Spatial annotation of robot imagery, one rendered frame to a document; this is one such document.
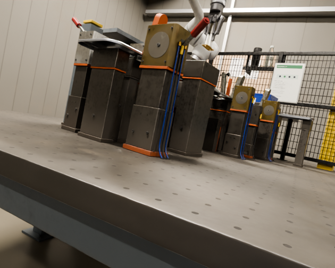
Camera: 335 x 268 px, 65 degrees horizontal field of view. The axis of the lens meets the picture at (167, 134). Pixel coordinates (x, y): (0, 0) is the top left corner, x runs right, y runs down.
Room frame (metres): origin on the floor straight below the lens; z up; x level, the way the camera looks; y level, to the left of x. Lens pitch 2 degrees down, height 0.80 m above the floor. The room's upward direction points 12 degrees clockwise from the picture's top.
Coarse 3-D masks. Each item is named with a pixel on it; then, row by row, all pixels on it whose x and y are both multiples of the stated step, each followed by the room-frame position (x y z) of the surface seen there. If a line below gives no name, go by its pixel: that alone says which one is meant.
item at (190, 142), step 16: (192, 64) 0.92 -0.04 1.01; (208, 64) 0.92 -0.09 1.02; (192, 80) 0.92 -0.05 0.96; (208, 80) 0.94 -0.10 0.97; (192, 96) 0.91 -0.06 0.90; (208, 96) 0.96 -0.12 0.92; (192, 112) 0.90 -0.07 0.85; (208, 112) 0.98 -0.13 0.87; (176, 128) 0.94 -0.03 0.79; (192, 128) 0.91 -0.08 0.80; (176, 144) 0.93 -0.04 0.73; (192, 144) 0.93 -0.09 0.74
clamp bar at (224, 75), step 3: (222, 72) 1.81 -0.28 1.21; (228, 72) 1.79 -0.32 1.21; (222, 75) 1.81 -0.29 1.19; (225, 75) 1.81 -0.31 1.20; (228, 75) 1.79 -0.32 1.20; (222, 78) 1.80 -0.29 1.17; (225, 78) 1.82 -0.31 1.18; (222, 81) 1.80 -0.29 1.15; (225, 81) 1.82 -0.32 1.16; (222, 84) 1.80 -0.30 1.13; (225, 84) 1.82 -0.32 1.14; (222, 87) 1.80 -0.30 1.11; (225, 87) 1.82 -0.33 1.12; (222, 90) 1.79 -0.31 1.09
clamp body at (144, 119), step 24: (168, 24) 0.72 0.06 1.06; (144, 48) 0.76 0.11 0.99; (168, 48) 0.71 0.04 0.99; (144, 72) 0.76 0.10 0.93; (168, 72) 0.72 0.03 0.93; (144, 96) 0.75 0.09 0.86; (168, 96) 0.72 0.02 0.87; (144, 120) 0.73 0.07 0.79; (168, 120) 0.73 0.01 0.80; (144, 144) 0.72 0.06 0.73
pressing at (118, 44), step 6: (78, 42) 0.83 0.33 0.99; (84, 42) 0.87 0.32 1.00; (90, 42) 0.84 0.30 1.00; (96, 42) 0.83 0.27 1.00; (102, 42) 0.81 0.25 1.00; (108, 42) 0.80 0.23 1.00; (114, 42) 0.74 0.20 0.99; (120, 42) 0.75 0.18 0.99; (90, 48) 0.89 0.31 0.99; (126, 48) 0.83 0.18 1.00; (132, 48) 0.79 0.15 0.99; (132, 54) 0.89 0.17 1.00; (138, 54) 0.87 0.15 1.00; (216, 90) 1.24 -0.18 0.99; (216, 96) 1.48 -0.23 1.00; (222, 96) 1.43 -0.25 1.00; (228, 96) 1.35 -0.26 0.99
